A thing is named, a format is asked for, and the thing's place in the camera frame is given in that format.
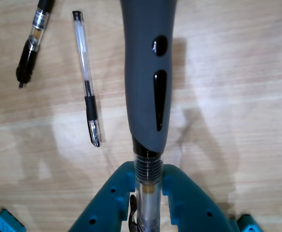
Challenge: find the black pen grey grip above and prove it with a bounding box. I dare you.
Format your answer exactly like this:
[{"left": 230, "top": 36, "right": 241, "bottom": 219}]
[{"left": 120, "top": 0, "right": 179, "bottom": 232}]

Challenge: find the clear gel pen black grip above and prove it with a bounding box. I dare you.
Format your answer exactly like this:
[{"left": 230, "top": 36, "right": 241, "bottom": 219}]
[{"left": 72, "top": 10, "right": 102, "bottom": 148}]

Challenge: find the black retractable pen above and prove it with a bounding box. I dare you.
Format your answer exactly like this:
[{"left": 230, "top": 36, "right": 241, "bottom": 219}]
[{"left": 16, "top": 0, "right": 56, "bottom": 89}]

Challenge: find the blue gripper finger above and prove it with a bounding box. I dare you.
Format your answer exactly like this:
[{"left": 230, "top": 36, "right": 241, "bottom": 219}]
[
  {"left": 162, "top": 163, "right": 237, "bottom": 232},
  {"left": 67, "top": 161, "right": 136, "bottom": 232}
]

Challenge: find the blue perforated base piece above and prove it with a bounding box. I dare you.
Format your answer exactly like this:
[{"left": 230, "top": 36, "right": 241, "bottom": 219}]
[
  {"left": 235, "top": 214, "right": 263, "bottom": 232},
  {"left": 0, "top": 209, "right": 27, "bottom": 232}
]

